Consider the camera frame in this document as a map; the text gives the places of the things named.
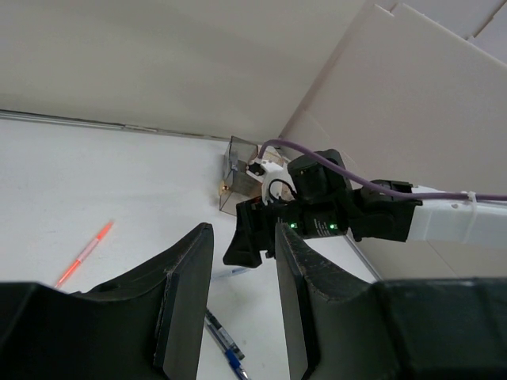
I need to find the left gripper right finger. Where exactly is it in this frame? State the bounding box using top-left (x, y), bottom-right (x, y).
top-left (275, 224), bottom-right (380, 379)

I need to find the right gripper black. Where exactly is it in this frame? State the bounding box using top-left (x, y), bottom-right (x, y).
top-left (223, 155), bottom-right (356, 266)

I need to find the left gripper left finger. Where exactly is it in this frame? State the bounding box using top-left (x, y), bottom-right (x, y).
top-left (79, 222), bottom-right (214, 379)

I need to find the black blue gel pen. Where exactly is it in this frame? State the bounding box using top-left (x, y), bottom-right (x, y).
top-left (205, 309), bottom-right (245, 361)

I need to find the blue ballpoint pen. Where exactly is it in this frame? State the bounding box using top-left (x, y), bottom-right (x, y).
top-left (224, 350), bottom-right (250, 380)

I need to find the thin blue refill pen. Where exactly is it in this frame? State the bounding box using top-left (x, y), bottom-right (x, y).
top-left (211, 268), bottom-right (249, 281)

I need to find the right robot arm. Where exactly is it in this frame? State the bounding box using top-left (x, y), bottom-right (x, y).
top-left (223, 150), bottom-right (506, 268)

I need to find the clear plastic desk organizer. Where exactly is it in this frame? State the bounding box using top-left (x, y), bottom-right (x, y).
top-left (217, 135), bottom-right (290, 217)

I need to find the orange pink pen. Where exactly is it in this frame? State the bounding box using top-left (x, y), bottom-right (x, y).
top-left (55, 221), bottom-right (114, 289)

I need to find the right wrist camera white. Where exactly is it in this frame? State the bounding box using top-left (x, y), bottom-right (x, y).
top-left (246, 158), bottom-right (295, 205)

